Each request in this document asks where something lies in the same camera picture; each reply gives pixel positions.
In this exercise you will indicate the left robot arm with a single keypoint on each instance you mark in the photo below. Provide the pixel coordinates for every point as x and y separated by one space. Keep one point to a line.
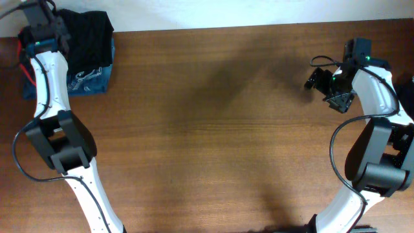
55 132

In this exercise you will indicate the dark crumpled garment pile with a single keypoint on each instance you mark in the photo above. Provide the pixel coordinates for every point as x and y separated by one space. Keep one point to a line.
404 89

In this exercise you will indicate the black leggings red waistband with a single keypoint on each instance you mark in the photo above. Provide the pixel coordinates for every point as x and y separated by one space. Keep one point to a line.
22 61

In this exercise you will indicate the folded black garment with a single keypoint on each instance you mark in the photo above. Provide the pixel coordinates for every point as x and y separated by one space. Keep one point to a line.
91 40

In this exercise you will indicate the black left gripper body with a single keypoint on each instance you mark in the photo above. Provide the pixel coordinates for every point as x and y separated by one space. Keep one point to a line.
27 33

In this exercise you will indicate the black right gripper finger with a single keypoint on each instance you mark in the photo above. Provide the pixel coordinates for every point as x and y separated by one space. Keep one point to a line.
340 102
314 79

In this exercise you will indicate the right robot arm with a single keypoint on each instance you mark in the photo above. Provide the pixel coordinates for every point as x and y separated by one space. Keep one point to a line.
380 162

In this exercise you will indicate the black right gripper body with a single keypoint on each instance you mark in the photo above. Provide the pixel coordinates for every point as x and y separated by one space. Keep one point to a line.
330 85

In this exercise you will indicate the folded blue jeans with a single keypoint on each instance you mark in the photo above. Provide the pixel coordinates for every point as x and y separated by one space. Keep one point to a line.
80 84

